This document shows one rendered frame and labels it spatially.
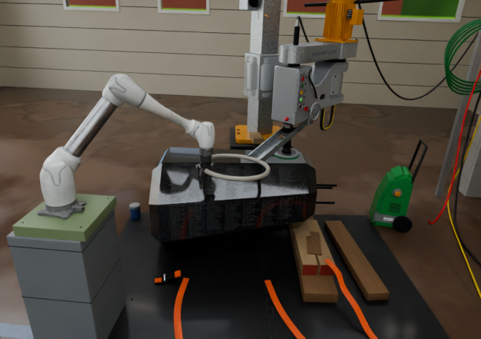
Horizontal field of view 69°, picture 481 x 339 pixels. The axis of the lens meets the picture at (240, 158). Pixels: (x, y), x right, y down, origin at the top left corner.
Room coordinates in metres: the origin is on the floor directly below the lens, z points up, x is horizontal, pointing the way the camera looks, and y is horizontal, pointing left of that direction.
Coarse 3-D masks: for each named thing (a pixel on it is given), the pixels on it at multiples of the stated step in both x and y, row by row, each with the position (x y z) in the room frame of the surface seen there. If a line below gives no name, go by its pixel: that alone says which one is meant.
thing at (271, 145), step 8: (296, 128) 2.68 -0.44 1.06; (272, 136) 2.62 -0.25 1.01; (288, 136) 2.60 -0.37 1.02; (264, 144) 2.54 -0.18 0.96; (272, 144) 2.57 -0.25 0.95; (280, 144) 2.51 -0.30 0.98; (256, 152) 2.47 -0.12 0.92; (264, 152) 2.48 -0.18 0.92; (272, 152) 2.43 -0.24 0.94; (264, 160) 2.36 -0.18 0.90
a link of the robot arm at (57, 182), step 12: (48, 168) 1.63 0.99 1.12; (60, 168) 1.65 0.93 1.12; (48, 180) 1.60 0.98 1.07; (60, 180) 1.62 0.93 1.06; (72, 180) 1.68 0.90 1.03; (48, 192) 1.59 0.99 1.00; (60, 192) 1.60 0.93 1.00; (72, 192) 1.66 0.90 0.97; (48, 204) 1.60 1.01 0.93; (60, 204) 1.60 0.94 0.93
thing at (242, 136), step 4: (236, 128) 3.52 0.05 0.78; (240, 128) 3.53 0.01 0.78; (244, 128) 3.53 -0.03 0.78; (276, 128) 3.57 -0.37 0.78; (280, 128) 3.57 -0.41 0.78; (236, 132) 3.37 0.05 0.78; (240, 132) 3.38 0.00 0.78; (244, 132) 3.38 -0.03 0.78; (248, 132) 3.39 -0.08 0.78; (272, 132) 3.41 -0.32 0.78; (236, 136) 3.26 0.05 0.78; (240, 136) 3.27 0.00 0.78; (244, 136) 3.27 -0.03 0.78; (248, 136) 3.27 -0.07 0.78; (264, 136) 3.29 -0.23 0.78; (268, 136) 3.29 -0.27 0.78; (236, 140) 3.18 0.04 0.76; (240, 140) 3.16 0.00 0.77; (244, 140) 3.16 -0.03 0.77; (248, 140) 3.16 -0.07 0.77; (264, 140) 3.17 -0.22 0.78
